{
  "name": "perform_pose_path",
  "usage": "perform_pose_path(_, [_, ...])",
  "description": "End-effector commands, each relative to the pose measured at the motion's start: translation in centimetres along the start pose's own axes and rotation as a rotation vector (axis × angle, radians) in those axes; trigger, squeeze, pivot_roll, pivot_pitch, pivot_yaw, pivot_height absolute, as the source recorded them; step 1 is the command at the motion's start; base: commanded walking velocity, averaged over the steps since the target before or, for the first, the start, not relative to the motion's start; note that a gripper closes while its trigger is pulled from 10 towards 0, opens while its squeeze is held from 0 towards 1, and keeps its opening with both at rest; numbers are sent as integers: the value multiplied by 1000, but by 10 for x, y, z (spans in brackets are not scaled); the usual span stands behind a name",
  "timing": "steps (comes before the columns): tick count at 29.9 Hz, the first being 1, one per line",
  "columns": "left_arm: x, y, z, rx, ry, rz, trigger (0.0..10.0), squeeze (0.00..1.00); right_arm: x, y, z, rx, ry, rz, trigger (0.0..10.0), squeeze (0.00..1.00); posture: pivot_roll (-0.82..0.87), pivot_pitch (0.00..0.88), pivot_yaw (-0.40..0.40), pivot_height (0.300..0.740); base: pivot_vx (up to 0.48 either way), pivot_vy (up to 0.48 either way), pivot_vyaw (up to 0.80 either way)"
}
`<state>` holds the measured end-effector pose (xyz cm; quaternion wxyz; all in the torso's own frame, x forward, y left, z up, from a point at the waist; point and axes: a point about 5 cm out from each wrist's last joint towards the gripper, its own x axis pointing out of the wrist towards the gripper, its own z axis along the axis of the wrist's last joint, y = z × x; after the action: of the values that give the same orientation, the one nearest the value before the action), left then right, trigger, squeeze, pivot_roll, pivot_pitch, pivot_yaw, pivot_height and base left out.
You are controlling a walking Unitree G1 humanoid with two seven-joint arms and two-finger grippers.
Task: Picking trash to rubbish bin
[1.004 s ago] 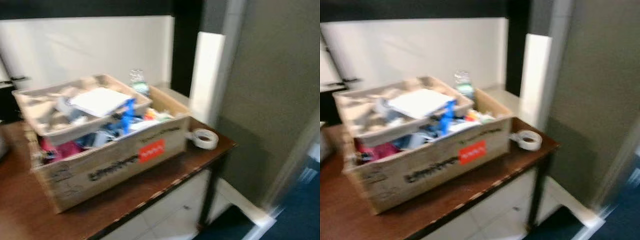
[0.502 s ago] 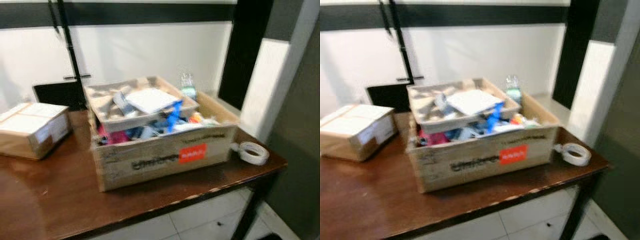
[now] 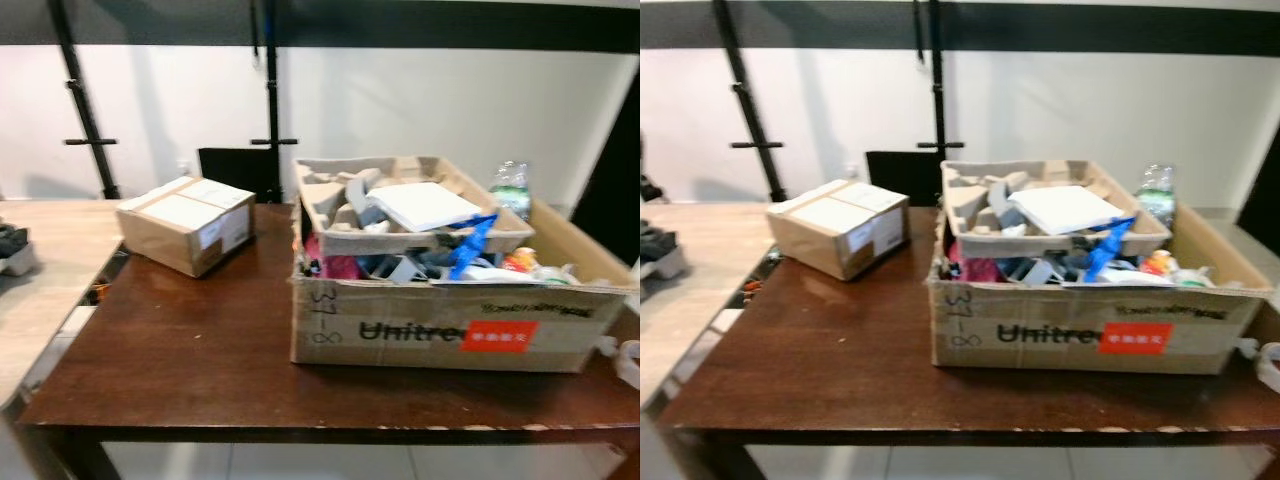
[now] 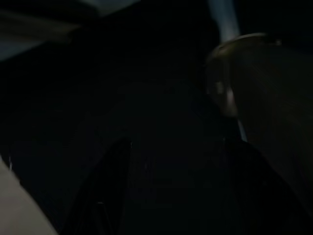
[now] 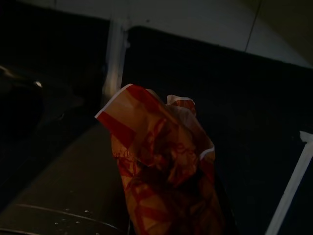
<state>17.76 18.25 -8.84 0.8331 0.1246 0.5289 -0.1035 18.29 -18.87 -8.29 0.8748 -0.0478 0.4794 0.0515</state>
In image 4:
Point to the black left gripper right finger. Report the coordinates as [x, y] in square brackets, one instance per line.
[256, 195]

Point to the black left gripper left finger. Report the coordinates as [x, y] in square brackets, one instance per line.
[110, 191]

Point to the dark round rubbish bin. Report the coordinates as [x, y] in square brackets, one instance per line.
[269, 85]

